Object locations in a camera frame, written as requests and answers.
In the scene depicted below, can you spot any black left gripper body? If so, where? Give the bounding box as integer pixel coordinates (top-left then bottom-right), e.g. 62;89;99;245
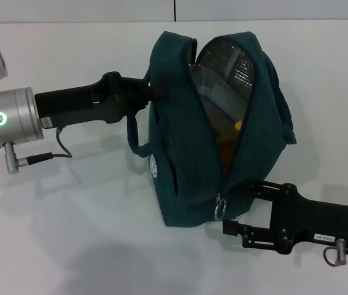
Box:
34;83;102;128

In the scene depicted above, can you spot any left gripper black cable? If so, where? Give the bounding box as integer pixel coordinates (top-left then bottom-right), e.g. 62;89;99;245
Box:
3;125;74;175

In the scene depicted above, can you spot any clear plastic lunch box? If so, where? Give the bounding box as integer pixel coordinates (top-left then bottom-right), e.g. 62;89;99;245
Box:
188;63;249;124

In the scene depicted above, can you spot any yellow toy banana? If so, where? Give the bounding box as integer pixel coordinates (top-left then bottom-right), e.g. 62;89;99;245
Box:
219;120;244;170

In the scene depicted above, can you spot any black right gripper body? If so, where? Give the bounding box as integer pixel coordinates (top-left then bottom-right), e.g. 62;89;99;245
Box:
268;183;348;256

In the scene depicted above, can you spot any dark teal insulated lunch bag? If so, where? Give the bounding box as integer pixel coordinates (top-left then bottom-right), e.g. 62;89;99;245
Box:
126;29;298;229

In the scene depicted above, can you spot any right gripper thin cable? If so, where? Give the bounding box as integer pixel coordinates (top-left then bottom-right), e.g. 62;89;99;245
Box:
322;238;348;267

